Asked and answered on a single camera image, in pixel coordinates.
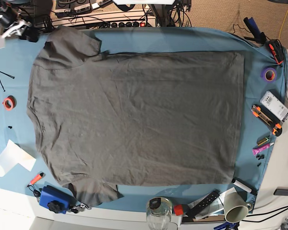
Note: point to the blue table cloth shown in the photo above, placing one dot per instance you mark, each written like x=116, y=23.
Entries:
x=18, y=56

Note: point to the metal carabiner keys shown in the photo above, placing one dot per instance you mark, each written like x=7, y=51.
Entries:
x=79, y=208

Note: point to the orange marker pen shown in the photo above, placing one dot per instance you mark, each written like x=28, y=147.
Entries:
x=36, y=179

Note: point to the orange black utility knife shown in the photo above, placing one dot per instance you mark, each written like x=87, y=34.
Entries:
x=274, y=127

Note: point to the white paper roll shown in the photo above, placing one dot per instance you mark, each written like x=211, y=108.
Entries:
x=13, y=155

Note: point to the glass jar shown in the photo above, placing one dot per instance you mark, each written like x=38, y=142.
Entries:
x=158, y=213

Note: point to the small battery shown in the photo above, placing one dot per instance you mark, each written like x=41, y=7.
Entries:
x=263, y=141

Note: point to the power strip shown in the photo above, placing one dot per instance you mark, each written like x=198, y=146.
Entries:
x=122, y=24

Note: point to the red cube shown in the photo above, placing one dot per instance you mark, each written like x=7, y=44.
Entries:
x=178, y=210

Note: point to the small black screws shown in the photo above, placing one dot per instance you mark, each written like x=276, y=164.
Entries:
x=260, y=157

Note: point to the grey T-shirt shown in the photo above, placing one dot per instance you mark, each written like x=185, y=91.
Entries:
x=152, y=119

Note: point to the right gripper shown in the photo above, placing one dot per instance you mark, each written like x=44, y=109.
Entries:
x=30, y=34

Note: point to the orange black tool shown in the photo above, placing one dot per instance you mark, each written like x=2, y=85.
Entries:
x=276, y=50

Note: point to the papers under remote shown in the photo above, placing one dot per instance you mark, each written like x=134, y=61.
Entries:
x=215, y=207

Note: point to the white electronic box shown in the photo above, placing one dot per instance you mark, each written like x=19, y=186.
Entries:
x=277, y=108

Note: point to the purple tape roll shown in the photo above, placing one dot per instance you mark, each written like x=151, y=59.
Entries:
x=269, y=74

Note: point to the black remote control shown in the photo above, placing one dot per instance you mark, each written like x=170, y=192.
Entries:
x=207, y=201

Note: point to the grey-green mug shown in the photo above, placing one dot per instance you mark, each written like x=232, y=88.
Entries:
x=235, y=208

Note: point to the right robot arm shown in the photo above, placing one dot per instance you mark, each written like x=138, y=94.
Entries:
x=11, y=23

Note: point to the red tape roll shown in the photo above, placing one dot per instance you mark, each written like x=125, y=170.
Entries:
x=9, y=103

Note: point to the blue clamp block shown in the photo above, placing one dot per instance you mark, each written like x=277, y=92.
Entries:
x=55, y=200

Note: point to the white black marker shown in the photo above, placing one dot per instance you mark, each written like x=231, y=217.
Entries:
x=244, y=187

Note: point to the black power adapter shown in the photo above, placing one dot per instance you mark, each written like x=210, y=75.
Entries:
x=281, y=191

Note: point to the purple glue tube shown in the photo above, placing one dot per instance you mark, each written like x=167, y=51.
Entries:
x=262, y=148

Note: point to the blue black clamp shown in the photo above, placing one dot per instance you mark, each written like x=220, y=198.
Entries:
x=258, y=36

